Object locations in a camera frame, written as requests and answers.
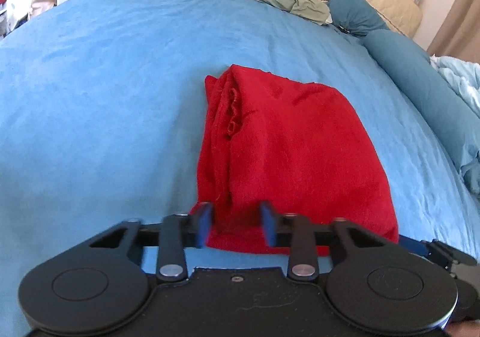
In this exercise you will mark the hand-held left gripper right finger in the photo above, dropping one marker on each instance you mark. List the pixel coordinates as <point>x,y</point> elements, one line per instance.
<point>268,226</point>

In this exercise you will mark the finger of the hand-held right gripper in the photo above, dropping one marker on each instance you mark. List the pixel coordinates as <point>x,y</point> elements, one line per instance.
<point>414,245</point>

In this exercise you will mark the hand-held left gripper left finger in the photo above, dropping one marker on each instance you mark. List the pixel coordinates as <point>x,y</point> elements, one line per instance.
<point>204,226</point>

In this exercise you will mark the red towel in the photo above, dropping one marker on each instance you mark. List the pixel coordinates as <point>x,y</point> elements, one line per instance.
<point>296,156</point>

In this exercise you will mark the long blue bolster pillow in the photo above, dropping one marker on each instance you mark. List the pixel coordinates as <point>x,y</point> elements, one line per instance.
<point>423,93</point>

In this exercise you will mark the blue bed sheet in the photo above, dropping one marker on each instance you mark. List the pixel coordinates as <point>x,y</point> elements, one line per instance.
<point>93,96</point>

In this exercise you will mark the light blue blanket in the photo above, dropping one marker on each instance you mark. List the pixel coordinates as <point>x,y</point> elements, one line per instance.
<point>461,78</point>

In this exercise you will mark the beige curtain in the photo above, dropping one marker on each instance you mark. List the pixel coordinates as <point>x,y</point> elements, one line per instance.
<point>455,18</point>

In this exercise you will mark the teal pillow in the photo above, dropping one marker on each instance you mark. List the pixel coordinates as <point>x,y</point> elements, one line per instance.
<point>354,10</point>

